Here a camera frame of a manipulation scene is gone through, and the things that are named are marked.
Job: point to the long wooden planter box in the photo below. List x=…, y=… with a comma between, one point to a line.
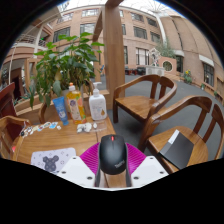
x=25, y=106

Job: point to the grey bear-print mouse pad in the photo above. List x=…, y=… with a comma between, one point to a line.
x=50, y=160

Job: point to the row of small stickers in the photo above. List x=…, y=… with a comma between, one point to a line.
x=40, y=128

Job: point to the yellow flowering potted plant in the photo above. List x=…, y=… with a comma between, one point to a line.
x=187, y=76

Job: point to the blue squeeze tube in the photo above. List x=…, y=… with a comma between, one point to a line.
x=61, y=111

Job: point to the wooden pillar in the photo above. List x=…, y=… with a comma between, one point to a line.
x=113, y=50

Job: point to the large green potted plant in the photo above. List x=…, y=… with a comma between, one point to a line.
x=66, y=63

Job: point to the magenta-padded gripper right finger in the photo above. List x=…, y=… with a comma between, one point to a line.
x=146, y=170

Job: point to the wooden armchair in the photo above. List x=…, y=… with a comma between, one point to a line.
x=10, y=125
x=42, y=113
x=200, y=153
x=138, y=103

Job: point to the black flat box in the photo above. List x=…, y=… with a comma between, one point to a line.
x=176, y=150

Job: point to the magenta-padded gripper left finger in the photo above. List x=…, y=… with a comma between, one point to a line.
x=78, y=170

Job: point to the clear bag with white items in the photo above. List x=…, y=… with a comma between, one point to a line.
x=85, y=127

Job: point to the black computer mouse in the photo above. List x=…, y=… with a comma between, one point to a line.
x=113, y=153

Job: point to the white pump bottle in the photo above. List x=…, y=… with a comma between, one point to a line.
x=97, y=106

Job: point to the dark red wooden lectern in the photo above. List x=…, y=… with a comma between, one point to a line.
x=6, y=100

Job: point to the yellow detergent bottle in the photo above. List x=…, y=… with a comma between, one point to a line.
x=76, y=105

